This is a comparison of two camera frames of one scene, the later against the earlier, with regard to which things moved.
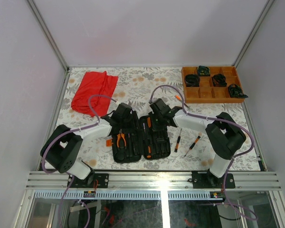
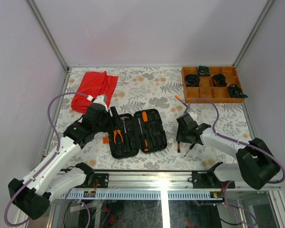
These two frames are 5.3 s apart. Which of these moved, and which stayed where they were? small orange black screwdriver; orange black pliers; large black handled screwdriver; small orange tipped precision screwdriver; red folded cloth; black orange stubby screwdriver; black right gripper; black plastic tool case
Moved: black orange stubby screwdriver; black plastic tool case; black right gripper; large black handled screwdriver; orange black pliers
Stayed: small orange tipped precision screwdriver; red folded cloth; small orange black screwdriver
